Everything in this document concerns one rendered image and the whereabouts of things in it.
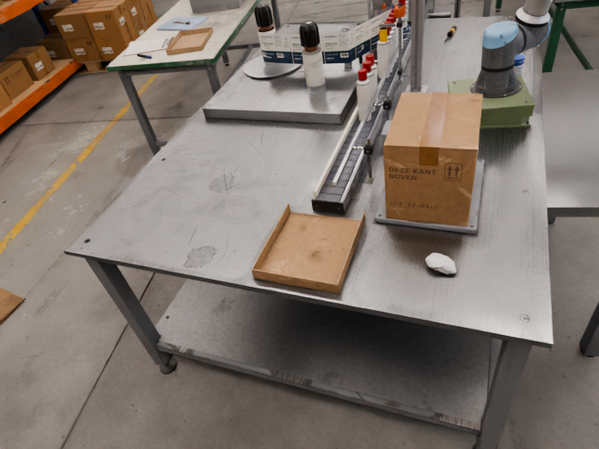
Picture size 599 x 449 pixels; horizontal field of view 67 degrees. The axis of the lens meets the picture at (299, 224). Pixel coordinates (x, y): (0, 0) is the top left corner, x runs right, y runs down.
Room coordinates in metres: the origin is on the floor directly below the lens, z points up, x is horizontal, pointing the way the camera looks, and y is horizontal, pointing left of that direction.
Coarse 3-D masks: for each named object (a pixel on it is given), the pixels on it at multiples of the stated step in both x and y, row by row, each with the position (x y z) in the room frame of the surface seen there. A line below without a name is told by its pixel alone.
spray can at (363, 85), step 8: (360, 72) 1.58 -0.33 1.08; (360, 80) 1.58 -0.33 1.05; (368, 80) 1.58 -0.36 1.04; (360, 88) 1.57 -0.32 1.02; (368, 88) 1.57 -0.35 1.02; (360, 96) 1.57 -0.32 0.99; (368, 96) 1.57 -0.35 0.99; (360, 104) 1.57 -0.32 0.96; (368, 104) 1.57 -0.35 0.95; (360, 112) 1.57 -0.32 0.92; (360, 120) 1.58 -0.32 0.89; (368, 120) 1.56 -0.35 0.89
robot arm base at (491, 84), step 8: (480, 72) 1.60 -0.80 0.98; (488, 72) 1.55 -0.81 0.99; (496, 72) 1.53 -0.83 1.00; (504, 72) 1.53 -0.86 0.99; (512, 72) 1.54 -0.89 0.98; (480, 80) 1.57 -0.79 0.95; (488, 80) 1.54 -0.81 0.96; (496, 80) 1.53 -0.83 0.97; (504, 80) 1.52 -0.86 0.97; (512, 80) 1.53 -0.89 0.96; (480, 88) 1.56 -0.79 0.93; (488, 88) 1.53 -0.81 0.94; (496, 88) 1.52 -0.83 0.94; (504, 88) 1.51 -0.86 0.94; (512, 88) 1.51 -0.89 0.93
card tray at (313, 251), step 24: (288, 216) 1.15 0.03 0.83; (312, 216) 1.12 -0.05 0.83; (288, 240) 1.04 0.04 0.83; (312, 240) 1.02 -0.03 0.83; (336, 240) 1.00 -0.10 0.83; (264, 264) 0.96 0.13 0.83; (288, 264) 0.94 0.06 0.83; (312, 264) 0.92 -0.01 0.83; (336, 264) 0.90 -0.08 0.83; (312, 288) 0.83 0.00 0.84; (336, 288) 0.79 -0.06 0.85
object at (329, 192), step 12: (408, 36) 2.33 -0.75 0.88; (396, 72) 1.98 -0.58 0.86; (384, 84) 1.85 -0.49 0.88; (384, 96) 1.74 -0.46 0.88; (372, 120) 1.57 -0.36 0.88; (348, 144) 1.43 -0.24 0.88; (360, 144) 1.42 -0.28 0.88; (336, 168) 1.30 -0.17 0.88; (348, 168) 1.28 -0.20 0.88; (348, 180) 1.22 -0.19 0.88; (324, 192) 1.18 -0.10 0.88; (336, 192) 1.17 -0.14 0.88
